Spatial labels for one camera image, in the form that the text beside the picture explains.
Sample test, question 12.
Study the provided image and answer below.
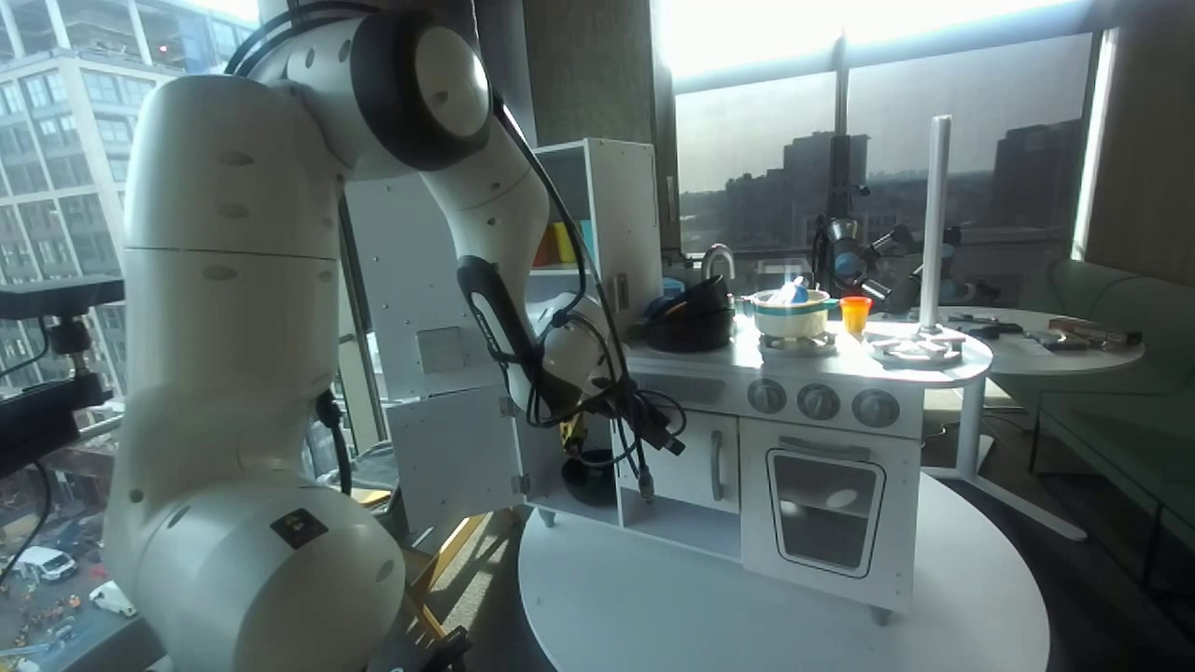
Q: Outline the small white refrigerator door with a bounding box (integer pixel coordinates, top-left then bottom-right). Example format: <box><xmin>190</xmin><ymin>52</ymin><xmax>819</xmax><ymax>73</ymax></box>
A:
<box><xmin>385</xmin><ymin>386</ymin><xmax>527</xmax><ymax>537</ymax></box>

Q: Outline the white cabinet door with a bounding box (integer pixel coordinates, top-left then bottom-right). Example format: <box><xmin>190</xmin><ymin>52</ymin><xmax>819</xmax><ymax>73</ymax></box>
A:
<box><xmin>616</xmin><ymin>411</ymin><xmax>744</xmax><ymax>516</ymax></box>

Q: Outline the large white refrigerator door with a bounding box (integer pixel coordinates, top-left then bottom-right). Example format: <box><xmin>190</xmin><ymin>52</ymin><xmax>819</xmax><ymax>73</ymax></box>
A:
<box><xmin>344</xmin><ymin>174</ymin><xmax>526</xmax><ymax>400</ymax></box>

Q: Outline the white oven door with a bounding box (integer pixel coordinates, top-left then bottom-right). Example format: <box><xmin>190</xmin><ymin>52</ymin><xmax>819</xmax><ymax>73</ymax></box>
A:
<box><xmin>739</xmin><ymin>418</ymin><xmax>923</xmax><ymax>615</ymax></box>

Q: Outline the small black bowl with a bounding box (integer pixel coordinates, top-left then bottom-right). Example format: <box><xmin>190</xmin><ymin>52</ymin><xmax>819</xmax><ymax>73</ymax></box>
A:
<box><xmin>560</xmin><ymin>448</ymin><xmax>620</xmax><ymax>508</ymax></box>

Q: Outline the yellow wooden stand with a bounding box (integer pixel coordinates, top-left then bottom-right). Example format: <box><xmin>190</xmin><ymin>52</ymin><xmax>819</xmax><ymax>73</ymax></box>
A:
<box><xmin>355</xmin><ymin>485</ymin><xmax>498</xmax><ymax>656</ymax></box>

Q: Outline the grey toy burner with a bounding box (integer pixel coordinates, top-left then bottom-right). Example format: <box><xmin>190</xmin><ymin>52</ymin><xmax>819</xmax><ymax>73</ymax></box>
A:
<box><xmin>759</xmin><ymin>331</ymin><xmax>839</xmax><ymax>357</ymax></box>
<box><xmin>867</xmin><ymin>335</ymin><xmax>965</xmax><ymax>368</ymax></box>

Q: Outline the cream toy pot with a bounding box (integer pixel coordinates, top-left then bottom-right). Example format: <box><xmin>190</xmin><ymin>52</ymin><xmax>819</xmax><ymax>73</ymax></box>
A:
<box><xmin>736</xmin><ymin>287</ymin><xmax>839</xmax><ymax>341</ymax></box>

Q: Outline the white toy kitchen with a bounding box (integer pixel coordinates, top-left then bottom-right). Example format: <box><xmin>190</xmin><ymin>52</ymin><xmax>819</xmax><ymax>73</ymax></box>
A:
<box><xmin>344</xmin><ymin>138</ymin><xmax>996</xmax><ymax>628</ymax></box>

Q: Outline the white pole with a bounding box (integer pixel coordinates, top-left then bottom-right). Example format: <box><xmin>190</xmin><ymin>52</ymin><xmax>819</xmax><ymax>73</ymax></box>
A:
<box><xmin>919</xmin><ymin>115</ymin><xmax>953</xmax><ymax>338</ymax></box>

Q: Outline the black flat object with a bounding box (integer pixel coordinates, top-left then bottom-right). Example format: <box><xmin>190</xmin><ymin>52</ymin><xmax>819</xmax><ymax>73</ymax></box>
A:
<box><xmin>941</xmin><ymin>313</ymin><xmax>1025</xmax><ymax>339</ymax></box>

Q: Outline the window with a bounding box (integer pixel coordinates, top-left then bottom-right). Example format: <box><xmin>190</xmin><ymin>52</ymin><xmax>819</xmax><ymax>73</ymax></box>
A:
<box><xmin>0</xmin><ymin>0</ymin><xmax>264</xmax><ymax>672</ymax></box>
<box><xmin>654</xmin><ymin>0</ymin><xmax>1121</xmax><ymax>264</ymax></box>

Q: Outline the round white table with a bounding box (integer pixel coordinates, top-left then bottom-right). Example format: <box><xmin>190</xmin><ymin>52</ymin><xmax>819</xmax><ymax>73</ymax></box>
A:
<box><xmin>873</xmin><ymin>305</ymin><xmax>1146</xmax><ymax>543</ymax></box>

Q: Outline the brown flat object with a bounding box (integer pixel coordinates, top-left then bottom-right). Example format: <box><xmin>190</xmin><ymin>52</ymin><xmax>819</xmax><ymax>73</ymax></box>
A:
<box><xmin>1046</xmin><ymin>316</ymin><xmax>1144</xmax><ymax>352</ymax></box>

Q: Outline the green sofa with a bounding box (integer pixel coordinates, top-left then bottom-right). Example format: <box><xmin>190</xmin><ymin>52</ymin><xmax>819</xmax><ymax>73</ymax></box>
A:
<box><xmin>1016</xmin><ymin>256</ymin><xmax>1195</xmax><ymax>603</ymax></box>

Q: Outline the grey oven door handle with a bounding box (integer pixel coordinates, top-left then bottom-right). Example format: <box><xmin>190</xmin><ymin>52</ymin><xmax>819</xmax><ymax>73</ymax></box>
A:
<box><xmin>779</xmin><ymin>436</ymin><xmax>875</xmax><ymax>462</ymax></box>

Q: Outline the camera on tripod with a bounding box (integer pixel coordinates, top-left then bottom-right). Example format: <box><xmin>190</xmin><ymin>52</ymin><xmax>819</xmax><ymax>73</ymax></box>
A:
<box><xmin>808</xmin><ymin>134</ymin><xmax>964</xmax><ymax>315</ymax></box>

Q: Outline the camera on mount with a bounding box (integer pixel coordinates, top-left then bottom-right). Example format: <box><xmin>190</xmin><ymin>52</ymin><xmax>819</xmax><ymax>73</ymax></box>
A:
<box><xmin>0</xmin><ymin>274</ymin><xmax>127</xmax><ymax>479</ymax></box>

